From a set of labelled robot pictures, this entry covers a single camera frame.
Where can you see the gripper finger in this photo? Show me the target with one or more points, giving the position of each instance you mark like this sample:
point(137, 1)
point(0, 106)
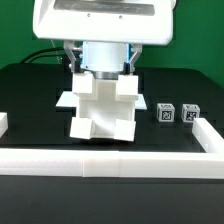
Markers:
point(73, 53)
point(133, 53)

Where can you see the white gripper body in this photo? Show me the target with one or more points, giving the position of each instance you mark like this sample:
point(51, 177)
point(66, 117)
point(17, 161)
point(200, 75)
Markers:
point(147, 22)

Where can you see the white chair seat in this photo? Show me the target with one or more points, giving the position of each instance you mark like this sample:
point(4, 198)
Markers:
point(104, 113)

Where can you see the white marker cube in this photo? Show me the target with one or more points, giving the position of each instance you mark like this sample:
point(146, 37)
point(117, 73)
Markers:
point(165, 112)
point(190, 112)

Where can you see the white chair back frame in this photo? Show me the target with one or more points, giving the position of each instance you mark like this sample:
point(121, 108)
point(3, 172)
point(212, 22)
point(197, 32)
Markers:
point(86, 86)

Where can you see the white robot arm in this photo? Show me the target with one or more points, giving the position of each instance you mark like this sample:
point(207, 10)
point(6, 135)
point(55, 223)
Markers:
point(105, 59)

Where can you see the white block at left edge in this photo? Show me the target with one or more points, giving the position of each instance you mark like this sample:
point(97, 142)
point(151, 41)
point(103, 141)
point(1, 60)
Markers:
point(3, 123)

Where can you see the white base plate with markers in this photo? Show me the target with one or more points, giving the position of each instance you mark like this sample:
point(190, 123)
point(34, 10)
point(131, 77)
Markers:
point(70, 100)

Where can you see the white U-shaped fence frame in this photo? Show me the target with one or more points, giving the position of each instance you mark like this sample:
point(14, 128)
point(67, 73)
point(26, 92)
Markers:
point(44, 162)

